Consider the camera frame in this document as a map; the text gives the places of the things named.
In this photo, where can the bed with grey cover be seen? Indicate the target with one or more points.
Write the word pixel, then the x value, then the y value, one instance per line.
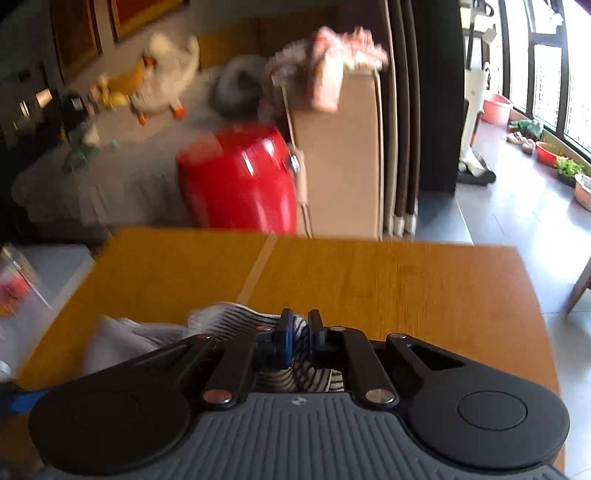
pixel 115 184

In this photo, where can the pink crumpled cloth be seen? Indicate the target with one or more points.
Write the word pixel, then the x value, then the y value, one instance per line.
pixel 323 60

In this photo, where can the leaning beige boards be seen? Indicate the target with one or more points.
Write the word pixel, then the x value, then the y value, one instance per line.
pixel 401 115

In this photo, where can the pale pink bowl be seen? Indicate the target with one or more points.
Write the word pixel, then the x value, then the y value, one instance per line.
pixel 584 189

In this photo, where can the red plastic basin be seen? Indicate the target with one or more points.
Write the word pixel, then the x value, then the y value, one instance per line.
pixel 547 154

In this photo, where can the wooden chair leg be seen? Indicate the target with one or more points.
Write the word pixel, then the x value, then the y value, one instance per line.
pixel 579 286

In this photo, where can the small green leafy plant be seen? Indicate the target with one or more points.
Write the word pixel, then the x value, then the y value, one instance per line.
pixel 528 127

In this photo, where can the pink plastic basin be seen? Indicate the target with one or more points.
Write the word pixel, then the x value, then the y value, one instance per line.
pixel 495 110

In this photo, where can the black window frame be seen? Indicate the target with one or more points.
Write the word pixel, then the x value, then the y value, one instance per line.
pixel 565 55

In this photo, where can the light grey cloth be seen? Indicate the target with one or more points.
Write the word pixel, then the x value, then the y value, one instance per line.
pixel 124 339

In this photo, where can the white floor appliance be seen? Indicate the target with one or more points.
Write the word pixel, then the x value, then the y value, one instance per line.
pixel 473 115

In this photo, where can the yellow duck toy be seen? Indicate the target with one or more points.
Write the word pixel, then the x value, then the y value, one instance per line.
pixel 117 87

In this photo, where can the red glossy round stool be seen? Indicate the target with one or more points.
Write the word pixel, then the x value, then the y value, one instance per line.
pixel 235 180

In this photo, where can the black striped grey garment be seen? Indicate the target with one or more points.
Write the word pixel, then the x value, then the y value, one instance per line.
pixel 231 318

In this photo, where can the green plant tray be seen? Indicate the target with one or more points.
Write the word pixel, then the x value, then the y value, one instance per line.
pixel 569 168

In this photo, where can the pair of beige slippers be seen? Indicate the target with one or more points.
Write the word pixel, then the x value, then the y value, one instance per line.
pixel 521 142

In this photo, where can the grey neck pillow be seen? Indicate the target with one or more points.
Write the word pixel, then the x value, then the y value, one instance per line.
pixel 235 87

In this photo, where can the clear plastic container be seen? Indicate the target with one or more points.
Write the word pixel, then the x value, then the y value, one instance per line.
pixel 18 295

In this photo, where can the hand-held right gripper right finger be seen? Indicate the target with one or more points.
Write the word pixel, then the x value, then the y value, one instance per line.
pixel 315 339

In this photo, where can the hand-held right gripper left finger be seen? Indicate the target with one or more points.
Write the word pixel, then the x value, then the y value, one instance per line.
pixel 286 339

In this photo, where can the tall cardboard box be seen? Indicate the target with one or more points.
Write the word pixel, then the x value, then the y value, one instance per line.
pixel 341 170

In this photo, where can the white goose plush toy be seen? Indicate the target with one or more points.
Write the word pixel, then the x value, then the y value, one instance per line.
pixel 168 69

